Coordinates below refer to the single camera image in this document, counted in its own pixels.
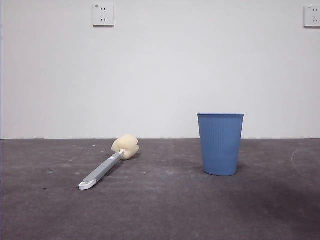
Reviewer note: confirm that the blue ribbed plastic cup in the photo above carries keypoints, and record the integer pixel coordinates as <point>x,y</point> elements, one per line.
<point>220,147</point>

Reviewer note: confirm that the white wall socket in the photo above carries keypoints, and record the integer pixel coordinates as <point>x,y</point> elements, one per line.
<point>103,15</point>
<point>312,16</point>

